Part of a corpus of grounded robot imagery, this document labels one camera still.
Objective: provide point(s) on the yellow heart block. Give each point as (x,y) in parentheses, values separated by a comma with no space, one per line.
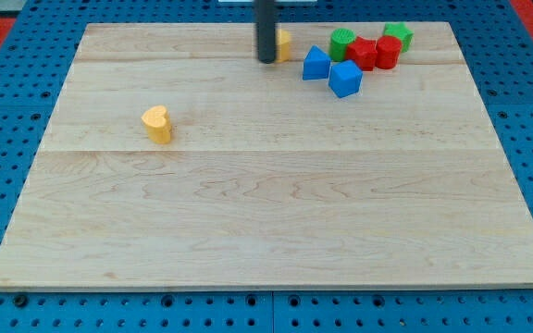
(157,124)

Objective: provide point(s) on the yellow hexagon block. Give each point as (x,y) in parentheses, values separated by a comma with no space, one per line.
(283,44)

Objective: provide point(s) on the light wooden board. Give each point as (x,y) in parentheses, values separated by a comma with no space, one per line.
(270,182)

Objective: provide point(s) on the blue triangle block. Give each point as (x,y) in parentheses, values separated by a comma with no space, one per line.
(316,64)

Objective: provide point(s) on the blue cube block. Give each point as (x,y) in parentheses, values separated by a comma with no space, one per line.
(345,78)

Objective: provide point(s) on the green cylinder block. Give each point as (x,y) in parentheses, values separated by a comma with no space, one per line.
(338,43)

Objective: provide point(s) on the red star block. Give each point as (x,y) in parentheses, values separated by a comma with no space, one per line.
(363,52)

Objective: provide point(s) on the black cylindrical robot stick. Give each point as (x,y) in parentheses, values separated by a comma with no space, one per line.
(265,30)

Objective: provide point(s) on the red cylinder block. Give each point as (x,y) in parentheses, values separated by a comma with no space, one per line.
(388,51)

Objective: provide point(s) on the green pentagon block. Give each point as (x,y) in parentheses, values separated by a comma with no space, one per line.
(401,31)

